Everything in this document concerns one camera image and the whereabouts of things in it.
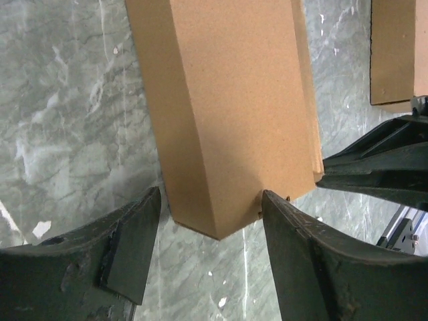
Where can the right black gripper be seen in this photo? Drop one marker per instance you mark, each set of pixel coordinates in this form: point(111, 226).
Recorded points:
point(389, 162)

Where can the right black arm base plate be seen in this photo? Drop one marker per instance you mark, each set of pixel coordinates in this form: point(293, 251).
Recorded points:
point(403, 239)

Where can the small folded cardboard box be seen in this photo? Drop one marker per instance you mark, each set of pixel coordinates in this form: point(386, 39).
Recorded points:
point(398, 53)

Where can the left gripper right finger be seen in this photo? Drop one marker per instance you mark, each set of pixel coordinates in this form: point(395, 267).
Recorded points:
point(321, 273)

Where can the aluminium rail frame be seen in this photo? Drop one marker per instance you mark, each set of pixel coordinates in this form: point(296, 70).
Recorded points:
point(419, 219)

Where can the brown cardboard box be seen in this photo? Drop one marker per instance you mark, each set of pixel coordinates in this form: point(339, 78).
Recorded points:
point(231, 99)

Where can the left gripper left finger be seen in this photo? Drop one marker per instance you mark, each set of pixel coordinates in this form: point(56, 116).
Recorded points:
point(95, 272)

